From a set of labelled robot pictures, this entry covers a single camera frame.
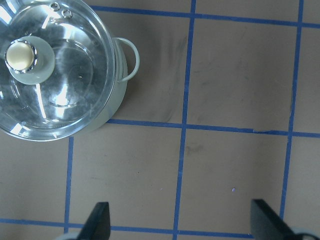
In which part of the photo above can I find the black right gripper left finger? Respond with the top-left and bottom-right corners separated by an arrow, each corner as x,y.
76,202 -> 111,240

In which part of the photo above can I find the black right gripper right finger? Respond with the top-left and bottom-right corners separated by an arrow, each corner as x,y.
250,199 -> 297,240

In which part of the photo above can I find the glass pot lid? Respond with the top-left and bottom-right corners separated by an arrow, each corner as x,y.
0,0 -> 117,142

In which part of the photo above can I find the pale green cooking pot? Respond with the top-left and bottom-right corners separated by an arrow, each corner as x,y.
80,37 -> 140,134

